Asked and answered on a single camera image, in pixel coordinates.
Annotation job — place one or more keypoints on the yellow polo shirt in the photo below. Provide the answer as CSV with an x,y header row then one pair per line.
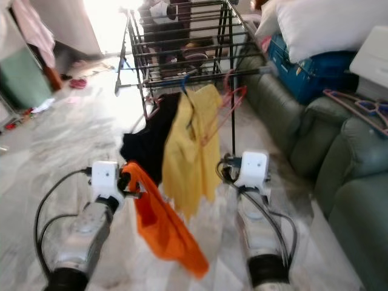
x,y
191,157

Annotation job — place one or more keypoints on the purple chair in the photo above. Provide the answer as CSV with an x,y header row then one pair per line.
x,y
170,30

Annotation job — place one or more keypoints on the red plastic hanger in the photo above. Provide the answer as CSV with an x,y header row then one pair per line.
x,y
225,112
348,103

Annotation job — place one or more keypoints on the green leather sofa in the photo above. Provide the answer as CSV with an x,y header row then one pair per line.
x,y
333,182

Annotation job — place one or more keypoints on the blue plastic hanger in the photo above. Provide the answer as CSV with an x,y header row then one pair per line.
x,y
185,85

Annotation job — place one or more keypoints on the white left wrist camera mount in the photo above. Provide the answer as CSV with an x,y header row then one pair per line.
x,y
105,179

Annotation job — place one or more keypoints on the orange cloth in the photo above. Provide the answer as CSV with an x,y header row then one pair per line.
x,y
167,236

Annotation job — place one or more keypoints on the white pillow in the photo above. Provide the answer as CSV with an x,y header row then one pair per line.
x,y
267,18
330,27

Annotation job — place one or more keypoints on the blue storage box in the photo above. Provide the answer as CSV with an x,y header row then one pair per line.
x,y
315,76

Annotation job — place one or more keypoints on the white plastic object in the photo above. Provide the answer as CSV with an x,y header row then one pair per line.
x,y
370,70

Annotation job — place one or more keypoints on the black shirt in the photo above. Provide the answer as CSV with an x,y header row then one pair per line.
x,y
148,142

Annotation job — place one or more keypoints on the pink plastic hanger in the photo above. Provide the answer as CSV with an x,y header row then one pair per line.
x,y
148,104

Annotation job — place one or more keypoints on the black metal drying rack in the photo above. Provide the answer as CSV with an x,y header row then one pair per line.
x,y
232,124

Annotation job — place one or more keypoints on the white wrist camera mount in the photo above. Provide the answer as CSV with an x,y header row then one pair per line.
x,y
253,168
105,179

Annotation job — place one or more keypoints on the green laundry bin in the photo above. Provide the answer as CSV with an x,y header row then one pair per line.
x,y
24,79

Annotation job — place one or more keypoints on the pink towel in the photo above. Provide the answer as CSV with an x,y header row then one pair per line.
x,y
39,30

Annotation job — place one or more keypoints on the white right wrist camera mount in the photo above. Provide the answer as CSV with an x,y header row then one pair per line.
x,y
253,168

